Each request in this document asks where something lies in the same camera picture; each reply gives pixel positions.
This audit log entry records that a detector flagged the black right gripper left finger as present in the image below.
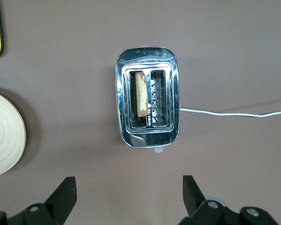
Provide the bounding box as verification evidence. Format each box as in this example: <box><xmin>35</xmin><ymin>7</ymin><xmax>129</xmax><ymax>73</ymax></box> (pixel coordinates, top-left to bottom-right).
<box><xmin>0</xmin><ymin>176</ymin><xmax>78</xmax><ymax>225</ymax></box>

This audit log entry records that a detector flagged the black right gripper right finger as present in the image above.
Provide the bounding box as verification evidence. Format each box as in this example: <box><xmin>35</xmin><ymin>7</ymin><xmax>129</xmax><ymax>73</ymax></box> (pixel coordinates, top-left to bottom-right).
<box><xmin>177</xmin><ymin>175</ymin><xmax>279</xmax><ymax>225</ymax></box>

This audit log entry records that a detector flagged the round wooden plate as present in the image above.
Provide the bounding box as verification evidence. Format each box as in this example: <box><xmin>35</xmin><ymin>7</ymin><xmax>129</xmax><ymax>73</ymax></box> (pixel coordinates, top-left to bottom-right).
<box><xmin>0</xmin><ymin>90</ymin><xmax>27</xmax><ymax>178</ymax></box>

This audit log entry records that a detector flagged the slice of toast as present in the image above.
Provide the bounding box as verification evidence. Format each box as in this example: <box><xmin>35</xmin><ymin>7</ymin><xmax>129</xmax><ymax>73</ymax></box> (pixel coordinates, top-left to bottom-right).
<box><xmin>133</xmin><ymin>71</ymin><xmax>148</xmax><ymax>118</ymax></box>

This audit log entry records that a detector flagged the chrome and beige toaster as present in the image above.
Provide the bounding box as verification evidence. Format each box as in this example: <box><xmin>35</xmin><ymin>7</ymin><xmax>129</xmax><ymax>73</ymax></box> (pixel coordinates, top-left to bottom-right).
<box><xmin>114</xmin><ymin>46</ymin><xmax>180</xmax><ymax>153</ymax></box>

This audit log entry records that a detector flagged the white toaster power cable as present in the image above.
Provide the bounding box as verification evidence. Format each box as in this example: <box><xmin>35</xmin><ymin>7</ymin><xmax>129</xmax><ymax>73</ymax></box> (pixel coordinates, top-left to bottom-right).
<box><xmin>179</xmin><ymin>107</ymin><xmax>281</xmax><ymax>118</ymax></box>

